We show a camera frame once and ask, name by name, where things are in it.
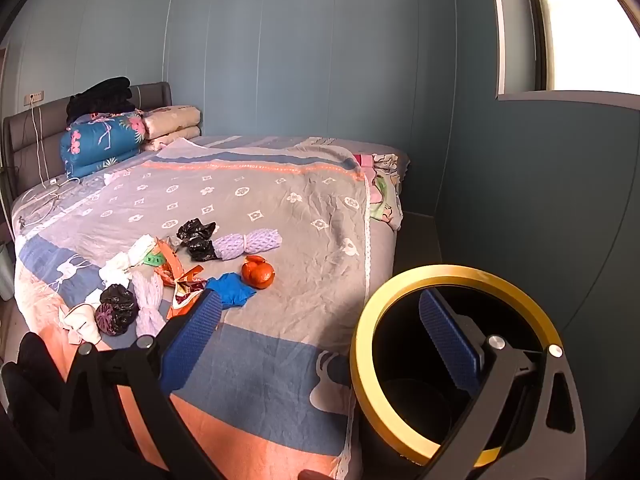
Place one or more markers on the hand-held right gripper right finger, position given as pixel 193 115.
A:
pixel 450 345

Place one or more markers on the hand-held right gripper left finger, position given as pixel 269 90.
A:
pixel 192 340

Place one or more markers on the orange snack wrapper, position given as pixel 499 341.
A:
pixel 167 260
pixel 186 292

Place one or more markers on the purple foam fruit net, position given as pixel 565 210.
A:
pixel 149 300
pixel 247 244

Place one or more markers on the blue plastic scrap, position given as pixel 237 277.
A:
pixel 232 290

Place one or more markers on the black bin with yellow rim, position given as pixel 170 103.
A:
pixel 400 285

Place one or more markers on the black bag with purple print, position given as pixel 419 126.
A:
pixel 117 307

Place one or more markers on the green paper tag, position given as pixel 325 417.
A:
pixel 154 259

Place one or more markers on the black plastic bag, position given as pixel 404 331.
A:
pixel 196 230
pixel 202 250

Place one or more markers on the orange peel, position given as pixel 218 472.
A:
pixel 259 272

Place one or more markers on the white plastic bag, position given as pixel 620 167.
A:
pixel 82 322

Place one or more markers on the cartoon printed sheet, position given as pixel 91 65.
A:
pixel 387 195

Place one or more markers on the grey patterned blanket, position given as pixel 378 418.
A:
pixel 280 200

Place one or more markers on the beige folded quilt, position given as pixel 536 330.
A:
pixel 172 139

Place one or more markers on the blue floral folded quilt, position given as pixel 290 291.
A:
pixel 100 142

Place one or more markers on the beige stacked pillows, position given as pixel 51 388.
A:
pixel 172 119

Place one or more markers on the black clothing pile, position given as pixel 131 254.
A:
pixel 102 97

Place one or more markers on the grey upholstered bed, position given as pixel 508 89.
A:
pixel 45 120

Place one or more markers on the window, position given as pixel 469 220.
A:
pixel 590 25

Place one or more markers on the wall socket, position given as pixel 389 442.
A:
pixel 34 95

